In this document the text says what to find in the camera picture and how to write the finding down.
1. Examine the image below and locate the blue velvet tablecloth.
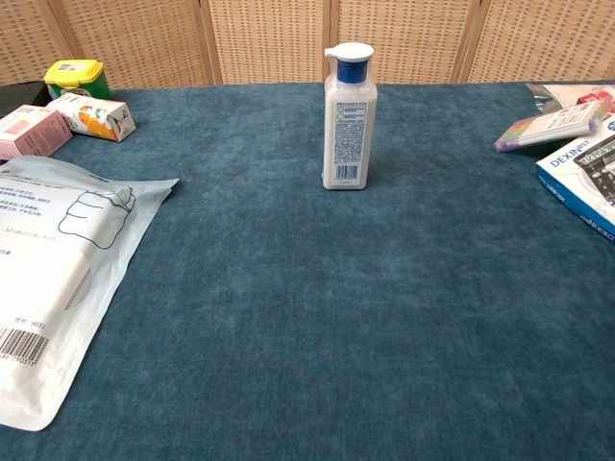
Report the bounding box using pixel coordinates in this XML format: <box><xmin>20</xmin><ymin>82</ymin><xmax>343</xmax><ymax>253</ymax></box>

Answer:
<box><xmin>0</xmin><ymin>80</ymin><xmax>615</xmax><ymax>461</ymax></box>

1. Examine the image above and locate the white bottle with blue collar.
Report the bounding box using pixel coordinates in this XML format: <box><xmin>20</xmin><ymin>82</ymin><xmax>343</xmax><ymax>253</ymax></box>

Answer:
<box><xmin>322</xmin><ymin>41</ymin><xmax>380</xmax><ymax>192</ymax></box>

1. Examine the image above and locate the woven rattan folding screen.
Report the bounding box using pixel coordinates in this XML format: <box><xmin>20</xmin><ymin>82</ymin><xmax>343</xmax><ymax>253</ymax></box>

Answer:
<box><xmin>0</xmin><ymin>0</ymin><xmax>615</xmax><ymax>87</ymax></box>

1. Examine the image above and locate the white and orange carton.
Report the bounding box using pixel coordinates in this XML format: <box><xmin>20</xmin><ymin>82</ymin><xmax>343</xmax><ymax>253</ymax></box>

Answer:
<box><xmin>46</xmin><ymin>92</ymin><xmax>137</xmax><ymax>144</ymax></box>

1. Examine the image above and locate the white plastic pouch with barcode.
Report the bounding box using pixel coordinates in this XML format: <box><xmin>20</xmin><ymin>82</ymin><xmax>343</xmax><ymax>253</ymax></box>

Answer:
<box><xmin>0</xmin><ymin>155</ymin><xmax>181</xmax><ymax>432</ymax></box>

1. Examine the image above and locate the pack of coloured pens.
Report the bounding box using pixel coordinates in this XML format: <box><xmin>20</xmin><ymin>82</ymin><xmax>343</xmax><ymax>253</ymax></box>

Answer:
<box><xmin>493</xmin><ymin>99</ymin><xmax>615</xmax><ymax>154</ymax></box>

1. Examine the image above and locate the yellow and green lidded tub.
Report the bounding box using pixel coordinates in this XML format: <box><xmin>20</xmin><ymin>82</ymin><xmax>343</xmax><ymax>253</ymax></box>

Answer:
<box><xmin>43</xmin><ymin>59</ymin><xmax>112</xmax><ymax>102</ymax></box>

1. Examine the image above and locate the blue and white calculator box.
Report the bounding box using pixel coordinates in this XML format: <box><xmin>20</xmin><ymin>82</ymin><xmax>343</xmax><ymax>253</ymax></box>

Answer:
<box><xmin>534</xmin><ymin>113</ymin><xmax>615</xmax><ymax>236</ymax></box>

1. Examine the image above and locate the pink cardboard box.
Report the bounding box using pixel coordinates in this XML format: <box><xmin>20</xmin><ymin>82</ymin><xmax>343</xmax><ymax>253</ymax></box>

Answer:
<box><xmin>0</xmin><ymin>104</ymin><xmax>74</xmax><ymax>161</ymax></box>

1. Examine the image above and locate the clear plastic bag with red item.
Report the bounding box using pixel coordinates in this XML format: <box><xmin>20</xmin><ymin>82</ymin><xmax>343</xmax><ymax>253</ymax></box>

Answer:
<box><xmin>525</xmin><ymin>82</ymin><xmax>615</xmax><ymax>116</ymax></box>

